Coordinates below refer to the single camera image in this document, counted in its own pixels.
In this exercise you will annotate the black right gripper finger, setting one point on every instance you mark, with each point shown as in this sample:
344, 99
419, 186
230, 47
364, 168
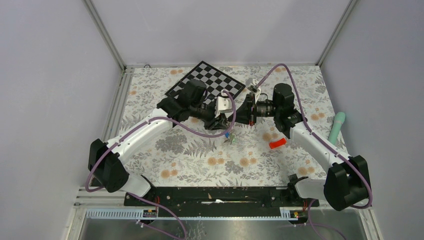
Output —
248, 104
245, 118

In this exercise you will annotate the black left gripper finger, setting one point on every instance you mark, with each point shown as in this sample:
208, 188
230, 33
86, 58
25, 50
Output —
210, 126
222, 122

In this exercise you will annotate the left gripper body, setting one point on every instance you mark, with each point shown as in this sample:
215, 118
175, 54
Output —
205, 112

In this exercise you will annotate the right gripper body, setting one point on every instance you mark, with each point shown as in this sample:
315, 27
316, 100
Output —
264, 109

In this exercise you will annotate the grey metal key holder plate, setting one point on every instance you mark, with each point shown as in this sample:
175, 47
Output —
234, 134

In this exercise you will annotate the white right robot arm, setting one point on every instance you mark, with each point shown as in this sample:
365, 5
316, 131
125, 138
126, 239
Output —
347, 181

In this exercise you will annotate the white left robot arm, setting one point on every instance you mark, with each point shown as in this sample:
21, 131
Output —
107, 159

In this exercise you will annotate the black and silver chessboard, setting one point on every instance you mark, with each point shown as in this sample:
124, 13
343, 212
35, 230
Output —
215, 81

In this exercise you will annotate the red key tag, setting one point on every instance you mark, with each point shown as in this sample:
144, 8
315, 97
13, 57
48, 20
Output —
278, 143

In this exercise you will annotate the floral table mat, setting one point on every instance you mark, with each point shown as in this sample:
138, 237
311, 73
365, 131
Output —
180, 158

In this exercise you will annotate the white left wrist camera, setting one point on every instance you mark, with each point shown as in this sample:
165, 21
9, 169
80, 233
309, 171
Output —
223, 105

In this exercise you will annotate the mint green handle tool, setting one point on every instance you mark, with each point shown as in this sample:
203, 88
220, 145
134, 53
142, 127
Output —
338, 121

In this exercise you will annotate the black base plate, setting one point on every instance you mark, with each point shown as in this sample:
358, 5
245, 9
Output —
230, 202

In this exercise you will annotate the aluminium frame rails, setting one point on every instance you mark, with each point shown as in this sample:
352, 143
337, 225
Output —
372, 229

